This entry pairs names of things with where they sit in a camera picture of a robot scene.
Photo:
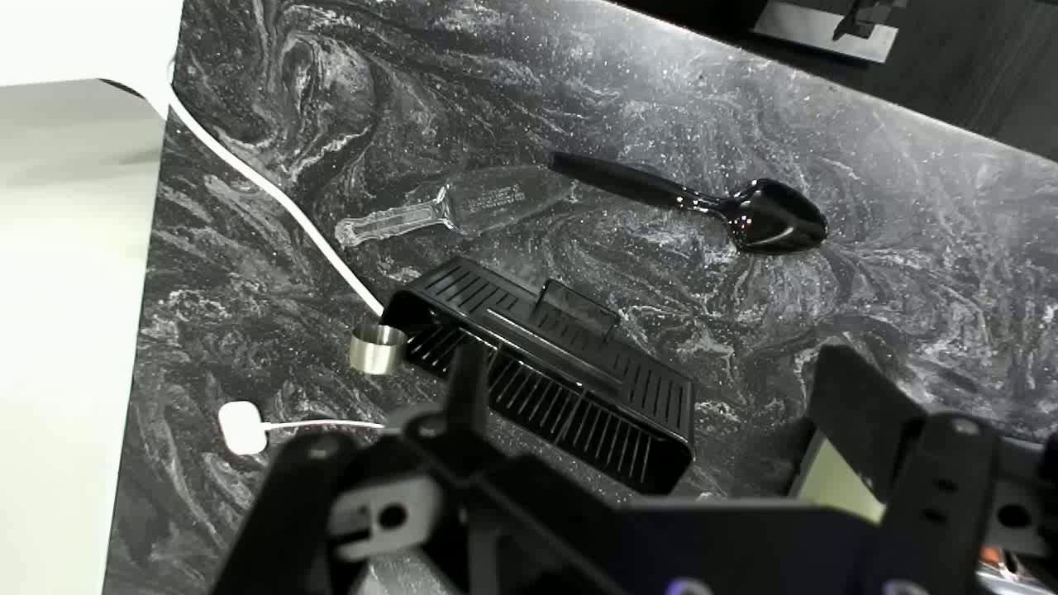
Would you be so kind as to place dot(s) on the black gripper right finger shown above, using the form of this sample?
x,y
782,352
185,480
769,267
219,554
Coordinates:
x,y
937,484

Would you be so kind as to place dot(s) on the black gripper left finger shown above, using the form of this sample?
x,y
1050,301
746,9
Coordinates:
x,y
468,398

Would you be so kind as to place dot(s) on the black plastic spoon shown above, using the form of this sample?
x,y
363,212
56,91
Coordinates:
x,y
772,218

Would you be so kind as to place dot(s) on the black cutlery holder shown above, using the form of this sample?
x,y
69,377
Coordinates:
x,y
573,381

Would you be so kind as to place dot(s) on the grey flat base plate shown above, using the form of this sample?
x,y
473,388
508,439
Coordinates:
x,y
827,29

